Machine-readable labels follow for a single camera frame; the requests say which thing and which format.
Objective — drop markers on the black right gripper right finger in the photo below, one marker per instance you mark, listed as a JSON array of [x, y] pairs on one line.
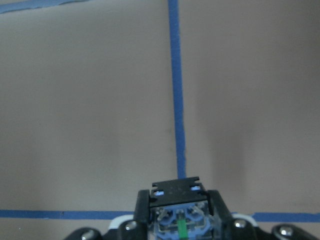
[[228, 226]]

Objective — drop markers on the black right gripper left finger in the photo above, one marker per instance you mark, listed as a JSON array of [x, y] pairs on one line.
[[137, 228]]

